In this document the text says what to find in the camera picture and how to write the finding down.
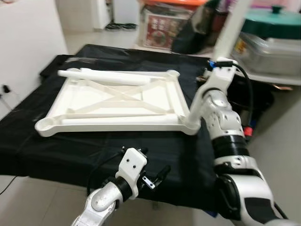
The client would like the black glossy bag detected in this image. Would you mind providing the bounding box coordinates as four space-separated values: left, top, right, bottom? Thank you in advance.
171 7 222 55

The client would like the black tablecloth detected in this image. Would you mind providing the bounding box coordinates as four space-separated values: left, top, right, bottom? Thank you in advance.
0 43 283 212

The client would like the black wok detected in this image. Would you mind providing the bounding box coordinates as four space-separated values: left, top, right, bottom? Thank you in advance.
245 80 283 125

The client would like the red printed box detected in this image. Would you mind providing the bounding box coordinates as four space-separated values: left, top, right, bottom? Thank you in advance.
140 7 194 50

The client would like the clear plastic storage box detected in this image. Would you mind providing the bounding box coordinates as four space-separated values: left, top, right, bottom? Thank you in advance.
233 32 301 80

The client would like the white shelf board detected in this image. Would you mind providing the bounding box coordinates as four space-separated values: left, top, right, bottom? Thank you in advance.
245 71 301 87

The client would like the orange plastic lid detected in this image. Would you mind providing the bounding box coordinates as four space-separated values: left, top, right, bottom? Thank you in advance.
140 0 208 8

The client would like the green pot lid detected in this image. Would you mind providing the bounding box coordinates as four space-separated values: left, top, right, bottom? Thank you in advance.
241 5 301 40

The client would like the white plastic table top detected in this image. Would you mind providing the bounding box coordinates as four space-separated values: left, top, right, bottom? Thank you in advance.
34 70 202 138

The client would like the white cabinet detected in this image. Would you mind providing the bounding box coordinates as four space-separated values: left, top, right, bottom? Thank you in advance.
92 0 114 30

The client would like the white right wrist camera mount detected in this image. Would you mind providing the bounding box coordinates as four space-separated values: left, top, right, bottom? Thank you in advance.
200 64 237 97

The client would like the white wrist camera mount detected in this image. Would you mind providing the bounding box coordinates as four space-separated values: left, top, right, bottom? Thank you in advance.
200 64 237 97
115 147 148 198

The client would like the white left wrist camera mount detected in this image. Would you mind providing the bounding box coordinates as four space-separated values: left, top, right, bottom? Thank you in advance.
115 147 148 198

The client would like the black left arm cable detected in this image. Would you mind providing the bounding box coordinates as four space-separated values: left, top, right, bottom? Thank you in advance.
87 151 125 196

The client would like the black ring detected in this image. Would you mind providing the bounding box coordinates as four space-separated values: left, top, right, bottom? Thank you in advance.
120 22 138 32
104 22 121 32

